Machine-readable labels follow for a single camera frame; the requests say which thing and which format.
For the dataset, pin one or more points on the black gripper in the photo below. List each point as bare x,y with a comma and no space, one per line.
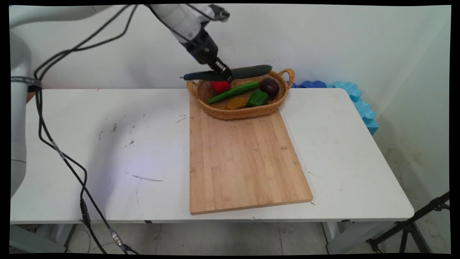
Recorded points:
201,46

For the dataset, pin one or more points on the dark green cucumber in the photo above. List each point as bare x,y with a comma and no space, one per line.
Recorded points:
248,71

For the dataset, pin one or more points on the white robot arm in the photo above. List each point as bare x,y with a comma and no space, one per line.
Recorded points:
90,12

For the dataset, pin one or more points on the red bell pepper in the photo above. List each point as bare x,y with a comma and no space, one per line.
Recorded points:
220,86

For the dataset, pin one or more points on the light green cucumber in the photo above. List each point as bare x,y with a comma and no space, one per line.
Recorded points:
233,92

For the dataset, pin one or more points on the yellow bell pepper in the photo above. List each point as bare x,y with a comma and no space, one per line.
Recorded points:
236,103

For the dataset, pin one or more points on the green bell pepper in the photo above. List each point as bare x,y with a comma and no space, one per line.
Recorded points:
258,98

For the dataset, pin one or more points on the woven wicker basket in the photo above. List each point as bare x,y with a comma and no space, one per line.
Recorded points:
248,109

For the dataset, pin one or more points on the dark purple eggplant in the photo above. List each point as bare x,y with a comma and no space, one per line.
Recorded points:
269,86

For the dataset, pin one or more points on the bamboo cutting board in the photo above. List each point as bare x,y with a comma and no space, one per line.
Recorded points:
244,162

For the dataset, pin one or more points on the light blue foam mat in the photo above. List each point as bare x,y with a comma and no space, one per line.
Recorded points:
359,104

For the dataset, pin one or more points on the white table leg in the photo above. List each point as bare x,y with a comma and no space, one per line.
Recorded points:
345,235
36,239

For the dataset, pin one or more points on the black tripod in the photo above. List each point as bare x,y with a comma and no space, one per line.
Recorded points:
409,226

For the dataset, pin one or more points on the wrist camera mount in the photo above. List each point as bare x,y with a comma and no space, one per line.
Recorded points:
219,13

